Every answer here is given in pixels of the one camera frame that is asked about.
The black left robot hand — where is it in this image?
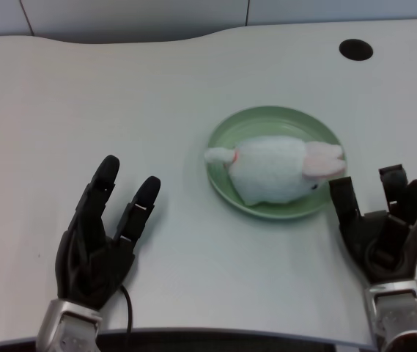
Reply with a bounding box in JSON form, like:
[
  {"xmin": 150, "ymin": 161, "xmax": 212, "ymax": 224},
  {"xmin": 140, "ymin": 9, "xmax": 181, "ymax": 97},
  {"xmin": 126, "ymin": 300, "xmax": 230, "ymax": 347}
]
[{"xmin": 56, "ymin": 155, "xmax": 162, "ymax": 310}]

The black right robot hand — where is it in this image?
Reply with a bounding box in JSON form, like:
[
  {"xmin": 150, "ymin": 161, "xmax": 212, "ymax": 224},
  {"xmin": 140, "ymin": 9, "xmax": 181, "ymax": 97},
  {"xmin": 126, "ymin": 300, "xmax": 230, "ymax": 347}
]
[{"xmin": 328, "ymin": 164, "xmax": 417, "ymax": 284}]

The white rabbit doll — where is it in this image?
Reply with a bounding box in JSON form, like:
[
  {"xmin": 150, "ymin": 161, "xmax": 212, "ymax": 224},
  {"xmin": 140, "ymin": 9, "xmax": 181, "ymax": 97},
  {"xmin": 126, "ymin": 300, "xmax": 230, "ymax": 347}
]
[{"xmin": 204, "ymin": 135, "xmax": 346, "ymax": 206}]

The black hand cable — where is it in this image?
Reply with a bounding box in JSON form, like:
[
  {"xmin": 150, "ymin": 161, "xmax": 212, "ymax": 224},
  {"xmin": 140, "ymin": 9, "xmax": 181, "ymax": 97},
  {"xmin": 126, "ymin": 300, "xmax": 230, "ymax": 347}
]
[{"xmin": 119, "ymin": 284, "xmax": 134, "ymax": 334}]

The green round plate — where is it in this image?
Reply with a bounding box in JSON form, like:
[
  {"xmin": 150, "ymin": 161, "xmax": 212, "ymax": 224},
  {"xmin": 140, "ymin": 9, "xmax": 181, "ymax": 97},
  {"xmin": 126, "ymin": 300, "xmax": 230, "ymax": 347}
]
[{"xmin": 207, "ymin": 105, "xmax": 344, "ymax": 221}]

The black table cable grommet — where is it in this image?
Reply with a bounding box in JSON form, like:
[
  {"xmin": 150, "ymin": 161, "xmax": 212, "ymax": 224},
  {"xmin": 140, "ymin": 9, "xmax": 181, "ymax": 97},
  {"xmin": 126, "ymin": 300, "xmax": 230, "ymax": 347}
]
[{"xmin": 339, "ymin": 38, "xmax": 374, "ymax": 62}]

